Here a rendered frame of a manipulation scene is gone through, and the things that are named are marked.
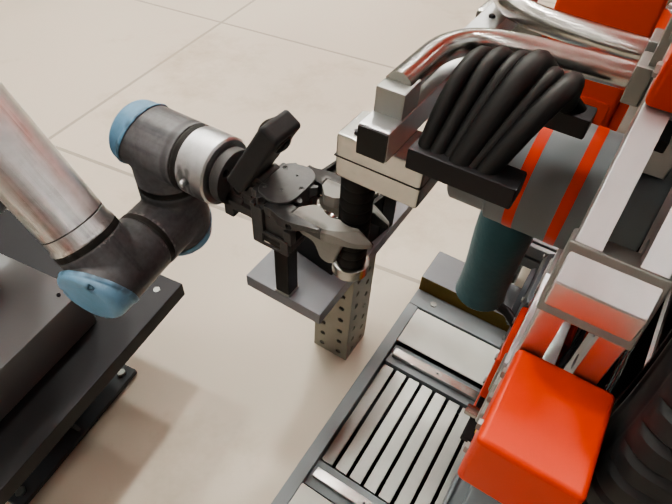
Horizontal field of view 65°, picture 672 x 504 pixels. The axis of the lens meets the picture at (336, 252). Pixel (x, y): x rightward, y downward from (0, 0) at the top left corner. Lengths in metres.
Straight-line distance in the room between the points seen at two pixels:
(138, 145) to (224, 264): 0.99
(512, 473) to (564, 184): 0.31
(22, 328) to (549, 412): 0.93
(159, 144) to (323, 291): 0.45
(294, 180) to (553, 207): 0.28
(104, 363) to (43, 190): 0.55
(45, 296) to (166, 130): 0.56
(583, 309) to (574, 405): 0.07
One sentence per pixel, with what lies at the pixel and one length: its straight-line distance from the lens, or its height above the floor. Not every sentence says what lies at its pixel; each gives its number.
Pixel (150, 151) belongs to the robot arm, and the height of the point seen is 0.83.
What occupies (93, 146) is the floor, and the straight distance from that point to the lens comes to 2.23.
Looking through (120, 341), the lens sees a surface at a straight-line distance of 1.17.
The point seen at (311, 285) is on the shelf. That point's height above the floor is 0.45.
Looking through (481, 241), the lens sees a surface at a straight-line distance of 0.87.
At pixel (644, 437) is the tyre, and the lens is 0.40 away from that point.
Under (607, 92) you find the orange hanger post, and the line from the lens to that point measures 1.08.
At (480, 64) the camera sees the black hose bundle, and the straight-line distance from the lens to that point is 0.44.
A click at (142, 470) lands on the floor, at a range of 1.36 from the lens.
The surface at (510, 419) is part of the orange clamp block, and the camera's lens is 0.40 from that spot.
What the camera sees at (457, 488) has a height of 0.15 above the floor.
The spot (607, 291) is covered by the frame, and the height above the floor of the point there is 0.97.
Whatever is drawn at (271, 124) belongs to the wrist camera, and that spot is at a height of 0.92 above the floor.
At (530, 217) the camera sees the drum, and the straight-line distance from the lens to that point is 0.61.
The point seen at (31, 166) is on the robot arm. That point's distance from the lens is 0.68.
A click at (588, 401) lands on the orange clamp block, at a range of 0.43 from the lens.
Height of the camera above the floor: 1.23
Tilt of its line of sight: 47 degrees down
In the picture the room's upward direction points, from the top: 4 degrees clockwise
